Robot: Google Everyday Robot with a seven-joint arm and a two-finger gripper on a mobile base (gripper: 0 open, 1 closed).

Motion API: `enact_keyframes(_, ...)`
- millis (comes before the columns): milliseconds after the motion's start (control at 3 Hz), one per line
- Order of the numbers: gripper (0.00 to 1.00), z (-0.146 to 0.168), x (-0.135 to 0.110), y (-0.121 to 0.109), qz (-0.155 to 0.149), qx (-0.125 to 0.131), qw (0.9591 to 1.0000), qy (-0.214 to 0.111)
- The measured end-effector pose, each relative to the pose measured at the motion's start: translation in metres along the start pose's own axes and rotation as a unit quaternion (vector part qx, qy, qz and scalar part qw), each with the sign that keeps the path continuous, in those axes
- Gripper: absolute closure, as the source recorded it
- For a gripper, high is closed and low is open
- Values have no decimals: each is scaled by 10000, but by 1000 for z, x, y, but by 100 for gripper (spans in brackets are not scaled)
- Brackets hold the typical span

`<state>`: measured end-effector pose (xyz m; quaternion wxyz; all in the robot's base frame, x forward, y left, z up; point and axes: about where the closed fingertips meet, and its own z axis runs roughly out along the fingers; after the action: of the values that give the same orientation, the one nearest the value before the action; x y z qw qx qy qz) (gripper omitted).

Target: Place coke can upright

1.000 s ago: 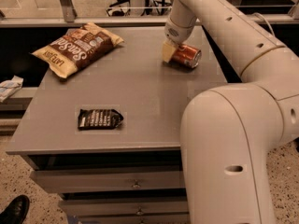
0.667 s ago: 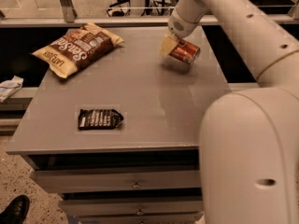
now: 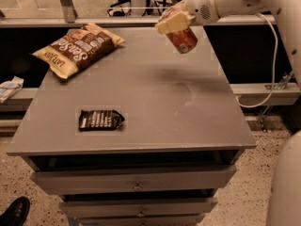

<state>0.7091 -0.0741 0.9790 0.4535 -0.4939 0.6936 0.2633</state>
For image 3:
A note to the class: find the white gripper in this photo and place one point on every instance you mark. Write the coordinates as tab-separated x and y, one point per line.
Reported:
200	6

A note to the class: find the top grey drawer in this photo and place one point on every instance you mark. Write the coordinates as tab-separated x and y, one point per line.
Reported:
133	180

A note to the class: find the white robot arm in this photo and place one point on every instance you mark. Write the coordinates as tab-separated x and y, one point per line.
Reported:
284	207

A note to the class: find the grey drawer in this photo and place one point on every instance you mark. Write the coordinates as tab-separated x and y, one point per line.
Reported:
171	220
138	208
133	180

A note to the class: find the black office chair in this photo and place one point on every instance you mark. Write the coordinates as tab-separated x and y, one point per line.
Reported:
138	8

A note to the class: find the bottom grey drawer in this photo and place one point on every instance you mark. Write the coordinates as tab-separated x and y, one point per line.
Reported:
171	220

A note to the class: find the black leather shoe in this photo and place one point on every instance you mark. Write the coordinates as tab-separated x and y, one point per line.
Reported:
16	213

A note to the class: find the brown and yellow chip bag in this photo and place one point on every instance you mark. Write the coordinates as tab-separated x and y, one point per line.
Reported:
78	49

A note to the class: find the middle grey drawer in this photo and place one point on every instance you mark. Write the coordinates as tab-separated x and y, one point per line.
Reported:
138	208

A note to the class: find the grey drawer cabinet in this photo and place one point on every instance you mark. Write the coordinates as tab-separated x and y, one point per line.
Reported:
179	111

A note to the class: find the white folded cloth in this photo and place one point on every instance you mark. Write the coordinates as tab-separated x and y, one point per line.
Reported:
9	88

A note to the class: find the orange soda can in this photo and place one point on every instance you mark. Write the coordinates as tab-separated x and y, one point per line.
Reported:
184	41

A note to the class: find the small black snack packet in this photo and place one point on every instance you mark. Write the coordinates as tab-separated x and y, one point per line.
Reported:
100	120

